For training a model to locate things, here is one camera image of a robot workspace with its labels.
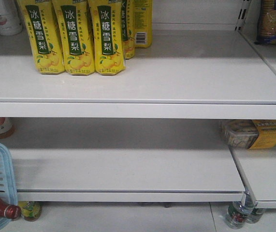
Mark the clear water bottle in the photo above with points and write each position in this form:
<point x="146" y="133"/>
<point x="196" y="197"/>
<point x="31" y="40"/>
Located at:
<point x="239" y="211"/>
<point x="255" y="215"/>

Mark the yellow lemon tea bottle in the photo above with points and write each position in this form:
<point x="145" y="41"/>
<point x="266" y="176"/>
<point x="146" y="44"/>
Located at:
<point x="30" y="210"/>

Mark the yellow cracker package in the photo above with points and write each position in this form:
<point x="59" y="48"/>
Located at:
<point x="249" y="134"/>

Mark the yellow pear drink bottle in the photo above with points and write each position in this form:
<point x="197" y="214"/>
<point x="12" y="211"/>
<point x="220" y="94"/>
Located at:
<point x="143" y="23"/>
<point x="127" y="28"/>
<point x="44" y="36"/>
<point x="76" y="36"/>
<point x="106" y="20"/>

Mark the dark biscuit bag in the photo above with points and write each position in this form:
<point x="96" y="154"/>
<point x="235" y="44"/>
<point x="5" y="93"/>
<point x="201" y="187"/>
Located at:
<point x="266" y="29"/>

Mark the white peach drink bottle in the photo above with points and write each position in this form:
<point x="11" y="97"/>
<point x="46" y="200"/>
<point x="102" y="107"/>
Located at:
<point x="10" y="23"/>

